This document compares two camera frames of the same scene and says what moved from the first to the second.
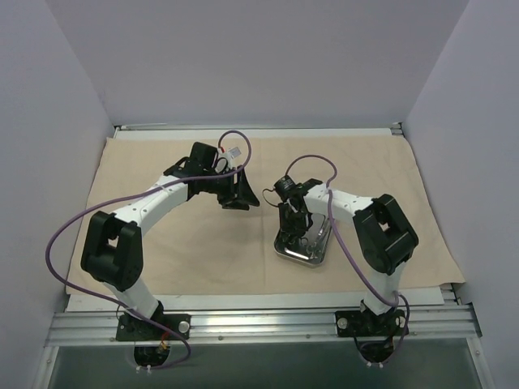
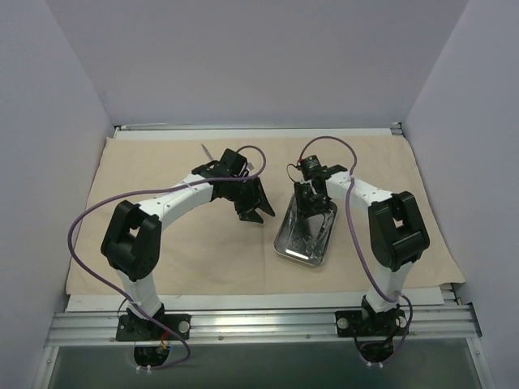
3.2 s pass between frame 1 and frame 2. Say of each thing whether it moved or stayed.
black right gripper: moved
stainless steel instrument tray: stayed
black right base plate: stayed
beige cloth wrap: stayed
